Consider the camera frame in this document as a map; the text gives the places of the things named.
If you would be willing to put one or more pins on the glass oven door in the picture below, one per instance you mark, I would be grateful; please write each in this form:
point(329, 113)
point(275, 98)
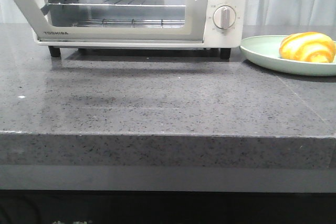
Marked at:
point(118, 32)

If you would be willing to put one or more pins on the orange striped croissant bread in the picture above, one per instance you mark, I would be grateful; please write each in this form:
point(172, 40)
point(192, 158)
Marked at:
point(308, 47)

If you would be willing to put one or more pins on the white Toshiba toaster oven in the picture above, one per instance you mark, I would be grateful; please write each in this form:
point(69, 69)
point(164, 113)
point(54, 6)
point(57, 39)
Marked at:
point(225, 37)

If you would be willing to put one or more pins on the oven timer knob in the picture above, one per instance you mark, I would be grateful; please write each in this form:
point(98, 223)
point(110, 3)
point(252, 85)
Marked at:
point(224, 17)

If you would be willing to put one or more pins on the light green plate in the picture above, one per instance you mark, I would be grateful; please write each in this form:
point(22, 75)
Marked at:
point(264, 51)

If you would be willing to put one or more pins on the wire oven rack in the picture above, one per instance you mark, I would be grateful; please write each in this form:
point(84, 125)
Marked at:
point(133, 23)

